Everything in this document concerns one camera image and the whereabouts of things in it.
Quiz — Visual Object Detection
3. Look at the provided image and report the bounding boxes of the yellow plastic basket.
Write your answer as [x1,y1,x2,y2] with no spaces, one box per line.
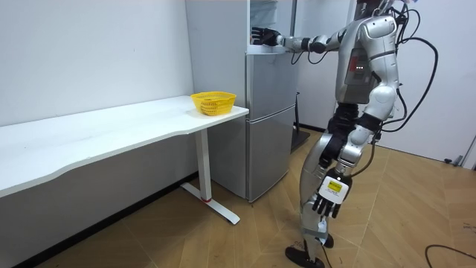
[190,91,237,117]

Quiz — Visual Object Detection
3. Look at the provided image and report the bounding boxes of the black floor cable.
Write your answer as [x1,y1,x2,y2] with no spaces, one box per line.
[424,243,476,268]

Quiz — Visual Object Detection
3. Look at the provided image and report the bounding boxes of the robot legs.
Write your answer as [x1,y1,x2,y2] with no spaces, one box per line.
[284,102,373,268]

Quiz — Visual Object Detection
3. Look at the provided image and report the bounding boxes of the open fridge door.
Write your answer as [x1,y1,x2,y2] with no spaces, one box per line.
[289,0,299,37]

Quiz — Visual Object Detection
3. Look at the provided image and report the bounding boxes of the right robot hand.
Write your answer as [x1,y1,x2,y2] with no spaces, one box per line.
[251,26,283,48]

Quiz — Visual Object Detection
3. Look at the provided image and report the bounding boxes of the black floor stand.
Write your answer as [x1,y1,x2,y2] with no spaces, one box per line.
[290,92,311,153]

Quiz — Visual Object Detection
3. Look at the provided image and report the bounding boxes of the grey fridge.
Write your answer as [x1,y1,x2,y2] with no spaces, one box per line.
[184,0,300,203]

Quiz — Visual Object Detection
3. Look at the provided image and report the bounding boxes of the white desk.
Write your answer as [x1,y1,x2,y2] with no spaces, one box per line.
[0,95,250,226]

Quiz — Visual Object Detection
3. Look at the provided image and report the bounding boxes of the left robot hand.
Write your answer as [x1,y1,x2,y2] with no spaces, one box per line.
[311,168,354,220]

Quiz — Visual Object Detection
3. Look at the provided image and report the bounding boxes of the robot body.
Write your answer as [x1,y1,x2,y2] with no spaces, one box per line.
[334,0,440,134]

